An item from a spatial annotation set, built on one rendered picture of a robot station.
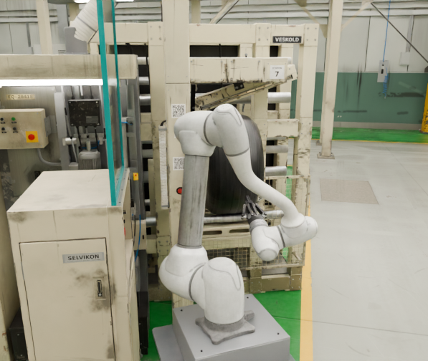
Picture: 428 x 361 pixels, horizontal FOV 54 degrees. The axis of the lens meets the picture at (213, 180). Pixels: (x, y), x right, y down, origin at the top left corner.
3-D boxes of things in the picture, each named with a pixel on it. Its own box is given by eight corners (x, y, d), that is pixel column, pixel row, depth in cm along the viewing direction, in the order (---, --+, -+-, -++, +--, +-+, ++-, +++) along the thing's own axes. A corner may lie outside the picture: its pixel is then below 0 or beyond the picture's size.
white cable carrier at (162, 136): (161, 209, 240) (158, 126, 227) (161, 205, 245) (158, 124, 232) (169, 208, 241) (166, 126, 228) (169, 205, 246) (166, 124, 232)
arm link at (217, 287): (226, 329, 153) (225, 273, 148) (191, 314, 164) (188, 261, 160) (253, 311, 165) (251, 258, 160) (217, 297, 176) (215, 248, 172)
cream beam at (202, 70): (188, 84, 247) (187, 57, 243) (184, 81, 271) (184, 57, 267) (287, 82, 256) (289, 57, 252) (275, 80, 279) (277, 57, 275)
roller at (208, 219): (197, 220, 235) (196, 214, 238) (196, 225, 239) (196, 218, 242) (258, 217, 240) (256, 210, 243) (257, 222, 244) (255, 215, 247)
